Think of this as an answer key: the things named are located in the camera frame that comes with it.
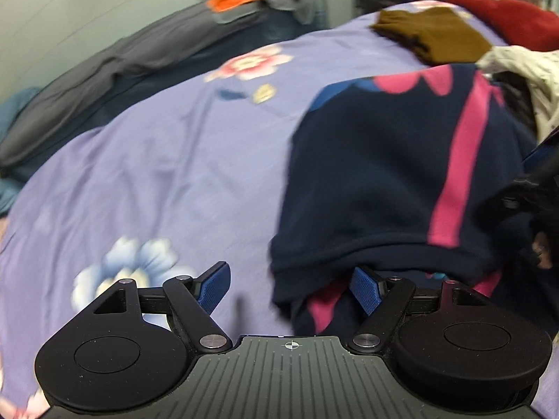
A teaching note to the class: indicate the red garment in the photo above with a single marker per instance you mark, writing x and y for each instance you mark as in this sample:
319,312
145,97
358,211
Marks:
517,22

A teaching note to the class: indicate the lavender floral bed sheet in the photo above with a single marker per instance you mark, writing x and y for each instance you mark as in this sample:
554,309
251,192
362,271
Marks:
98,317

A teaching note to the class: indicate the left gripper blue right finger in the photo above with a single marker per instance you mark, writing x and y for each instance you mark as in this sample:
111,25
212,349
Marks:
368,289

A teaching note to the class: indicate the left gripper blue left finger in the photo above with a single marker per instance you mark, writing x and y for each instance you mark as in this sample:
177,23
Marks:
210,287

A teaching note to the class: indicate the brown folded garment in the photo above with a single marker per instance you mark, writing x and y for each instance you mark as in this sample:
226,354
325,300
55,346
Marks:
435,36

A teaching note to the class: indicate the grey folded cloth under orange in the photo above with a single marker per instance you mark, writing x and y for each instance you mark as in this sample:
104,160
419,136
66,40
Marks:
302,10

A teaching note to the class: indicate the white patterned garment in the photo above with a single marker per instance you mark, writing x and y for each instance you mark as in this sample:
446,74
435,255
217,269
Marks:
540,70

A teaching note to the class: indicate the grey blanket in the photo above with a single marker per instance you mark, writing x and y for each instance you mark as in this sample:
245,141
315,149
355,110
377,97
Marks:
162,43

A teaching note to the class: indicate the navy sweater with pink stripes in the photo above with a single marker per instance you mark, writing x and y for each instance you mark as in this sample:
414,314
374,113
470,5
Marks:
385,174

